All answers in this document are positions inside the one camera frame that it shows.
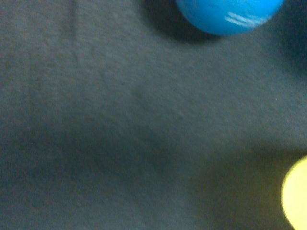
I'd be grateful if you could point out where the black tablecloth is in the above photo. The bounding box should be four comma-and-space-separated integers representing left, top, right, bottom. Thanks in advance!
0, 0, 307, 230

